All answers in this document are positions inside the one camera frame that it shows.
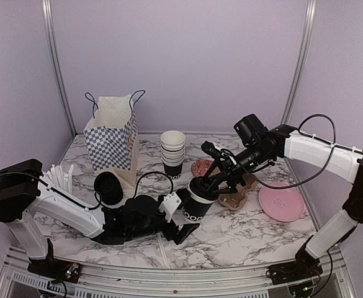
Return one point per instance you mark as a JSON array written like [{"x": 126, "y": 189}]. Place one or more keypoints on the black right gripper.
[{"x": 231, "y": 179}]

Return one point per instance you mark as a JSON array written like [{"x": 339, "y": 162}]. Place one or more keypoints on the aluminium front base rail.
[{"x": 99, "y": 280}]

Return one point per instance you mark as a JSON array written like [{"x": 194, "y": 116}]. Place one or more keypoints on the checkered paper takeout bag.
[{"x": 111, "y": 136}]

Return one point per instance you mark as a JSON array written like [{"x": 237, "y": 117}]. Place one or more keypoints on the black plastic cup lid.
[{"x": 199, "y": 193}]

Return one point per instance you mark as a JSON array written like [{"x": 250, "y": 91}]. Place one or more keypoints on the pink round plate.
[{"x": 284, "y": 205}]

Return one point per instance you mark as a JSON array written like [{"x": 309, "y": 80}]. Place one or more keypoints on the bundle of white straws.
[{"x": 61, "y": 178}]

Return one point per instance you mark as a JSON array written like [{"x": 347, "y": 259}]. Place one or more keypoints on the right aluminium frame post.
[{"x": 307, "y": 32}]

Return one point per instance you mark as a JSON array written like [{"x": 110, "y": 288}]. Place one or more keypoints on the brown cardboard cup carrier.
[{"x": 236, "y": 201}]

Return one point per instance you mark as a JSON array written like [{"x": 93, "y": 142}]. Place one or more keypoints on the stack of paper cups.
[{"x": 173, "y": 149}]

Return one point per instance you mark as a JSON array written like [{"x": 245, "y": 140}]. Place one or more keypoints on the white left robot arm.
[{"x": 24, "y": 191}]

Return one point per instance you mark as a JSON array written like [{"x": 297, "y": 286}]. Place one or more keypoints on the red patterned ceramic bowl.
[{"x": 200, "y": 167}]

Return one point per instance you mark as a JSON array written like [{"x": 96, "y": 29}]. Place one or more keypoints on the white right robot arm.
[{"x": 291, "y": 143}]

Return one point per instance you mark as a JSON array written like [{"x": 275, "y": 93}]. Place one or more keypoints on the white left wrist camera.
[{"x": 169, "y": 205}]

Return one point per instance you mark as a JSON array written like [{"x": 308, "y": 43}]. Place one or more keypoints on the black paper coffee cup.
[{"x": 196, "y": 208}]

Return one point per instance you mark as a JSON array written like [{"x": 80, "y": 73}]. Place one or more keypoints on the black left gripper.
[{"x": 183, "y": 234}]

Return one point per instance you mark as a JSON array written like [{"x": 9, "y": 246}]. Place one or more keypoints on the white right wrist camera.
[{"x": 210, "y": 149}]

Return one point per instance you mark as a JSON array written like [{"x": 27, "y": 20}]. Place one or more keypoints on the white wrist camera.
[
  {"x": 169, "y": 205},
  {"x": 210, "y": 149}
]

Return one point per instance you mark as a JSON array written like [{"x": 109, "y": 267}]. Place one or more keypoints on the left aluminium frame post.
[{"x": 55, "y": 58}]

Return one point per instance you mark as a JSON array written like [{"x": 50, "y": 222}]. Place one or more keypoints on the aluminium frame post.
[
  {"x": 55, "y": 58},
  {"x": 307, "y": 32}
]

